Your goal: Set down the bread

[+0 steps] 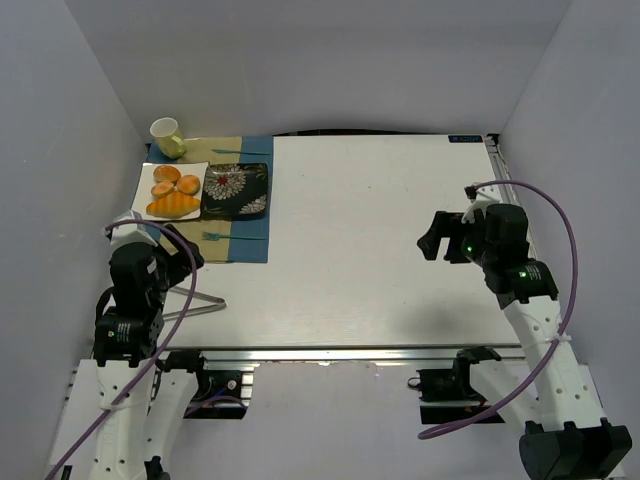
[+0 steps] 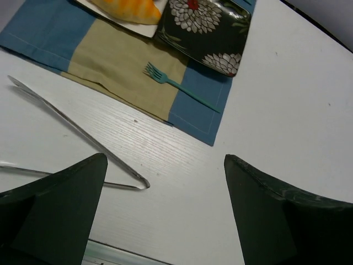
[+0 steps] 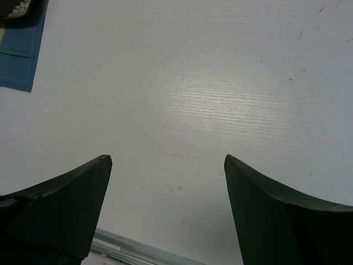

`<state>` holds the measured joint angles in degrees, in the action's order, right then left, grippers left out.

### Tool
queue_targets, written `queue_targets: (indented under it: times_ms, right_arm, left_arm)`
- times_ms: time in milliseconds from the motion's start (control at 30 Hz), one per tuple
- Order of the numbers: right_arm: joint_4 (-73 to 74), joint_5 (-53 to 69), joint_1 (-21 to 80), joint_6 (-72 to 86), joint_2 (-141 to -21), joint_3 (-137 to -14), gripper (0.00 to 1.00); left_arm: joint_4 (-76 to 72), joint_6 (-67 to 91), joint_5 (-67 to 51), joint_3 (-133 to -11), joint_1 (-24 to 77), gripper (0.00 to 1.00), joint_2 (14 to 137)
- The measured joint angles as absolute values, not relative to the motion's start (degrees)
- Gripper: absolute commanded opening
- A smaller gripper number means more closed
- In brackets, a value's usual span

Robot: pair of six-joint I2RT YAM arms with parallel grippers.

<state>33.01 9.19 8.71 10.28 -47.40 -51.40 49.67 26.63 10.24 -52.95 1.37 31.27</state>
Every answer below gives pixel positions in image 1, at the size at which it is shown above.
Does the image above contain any striped croissant bread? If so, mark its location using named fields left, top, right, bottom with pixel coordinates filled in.
left=146, top=191, right=200, bottom=219

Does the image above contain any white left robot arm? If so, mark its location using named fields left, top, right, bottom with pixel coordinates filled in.
left=89, top=225, right=204, bottom=479

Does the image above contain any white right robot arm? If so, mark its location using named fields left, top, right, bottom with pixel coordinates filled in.
left=417, top=204, right=632, bottom=479

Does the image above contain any teal fork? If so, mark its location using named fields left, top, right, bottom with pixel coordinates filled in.
left=201, top=232, right=267, bottom=241

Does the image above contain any blue and tan placemat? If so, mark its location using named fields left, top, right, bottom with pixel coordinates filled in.
left=146, top=136, right=274, bottom=263

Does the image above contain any round bun right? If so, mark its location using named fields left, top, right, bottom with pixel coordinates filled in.
left=176, top=175, right=201, bottom=196

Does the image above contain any round bun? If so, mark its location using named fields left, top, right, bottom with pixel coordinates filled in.
left=150, top=181, right=174, bottom=199
left=176, top=175, right=201, bottom=196
left=153, top=164, right=182, bottom=184

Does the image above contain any round bun left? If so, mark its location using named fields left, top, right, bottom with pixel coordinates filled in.
left=150, top=181, right=174, bottom=199

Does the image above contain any black floral square plate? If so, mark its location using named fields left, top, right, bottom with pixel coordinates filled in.
left=201, top=163, right=269, bottom=220

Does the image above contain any white square plate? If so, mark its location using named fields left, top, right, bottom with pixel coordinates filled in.
left=130, top=163, right=208, bottom=222

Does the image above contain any round bun top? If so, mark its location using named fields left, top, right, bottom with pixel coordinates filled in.
left=153, top=164, right=182, bottom=184

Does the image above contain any blue table label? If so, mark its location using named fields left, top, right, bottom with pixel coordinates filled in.
left=448, top=135, right=484, bottom=143

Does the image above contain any teal knife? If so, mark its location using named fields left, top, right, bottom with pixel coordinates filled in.
left=211, top=148, right=270, bottom=156

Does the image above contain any green and white cup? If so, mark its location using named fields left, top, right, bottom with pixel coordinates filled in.
left=149, top=117, right=187, bottom=159

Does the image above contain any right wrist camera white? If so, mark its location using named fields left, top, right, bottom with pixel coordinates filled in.
left=461, top=185, right=502, bottom=224

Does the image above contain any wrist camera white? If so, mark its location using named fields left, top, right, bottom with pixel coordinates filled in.
left=103, top=210, right=156, bottom=249
left=461, top=185, right=502, bottom=224

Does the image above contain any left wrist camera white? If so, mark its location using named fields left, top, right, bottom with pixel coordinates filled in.
left=103, top=210, right=156, bottom=249

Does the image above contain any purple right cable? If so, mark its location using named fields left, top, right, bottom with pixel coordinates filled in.
left=417, top=180, right=580, bottom=441

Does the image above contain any purple cable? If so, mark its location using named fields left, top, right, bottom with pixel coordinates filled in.
left=417, top=180, right=580, bottom=441
left=44, top=222, right=201, bottom=480

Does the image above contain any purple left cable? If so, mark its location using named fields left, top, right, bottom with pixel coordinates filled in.
left=44, top=222, right=201, bottom=480

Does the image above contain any aluminium table front rail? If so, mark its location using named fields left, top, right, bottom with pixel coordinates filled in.
left=159, top=343, right=526, bottom=366

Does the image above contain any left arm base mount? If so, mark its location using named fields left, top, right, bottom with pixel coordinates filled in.
left=156, top=350, right=248, bottom=420

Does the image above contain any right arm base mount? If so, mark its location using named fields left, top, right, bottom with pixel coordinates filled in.
left=407, top=347, right=501, bottom=426

